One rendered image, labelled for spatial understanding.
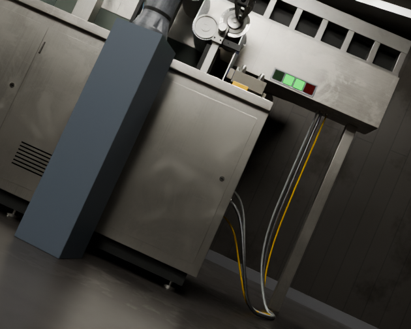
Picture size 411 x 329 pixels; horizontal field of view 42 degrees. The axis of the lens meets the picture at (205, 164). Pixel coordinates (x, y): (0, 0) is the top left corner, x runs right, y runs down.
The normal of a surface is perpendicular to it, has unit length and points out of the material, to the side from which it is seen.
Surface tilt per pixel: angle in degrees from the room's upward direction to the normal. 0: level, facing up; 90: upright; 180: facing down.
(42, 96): 90
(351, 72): 90
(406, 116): 90
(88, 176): 90
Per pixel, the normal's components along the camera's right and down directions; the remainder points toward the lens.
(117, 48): -0.19, -0.16
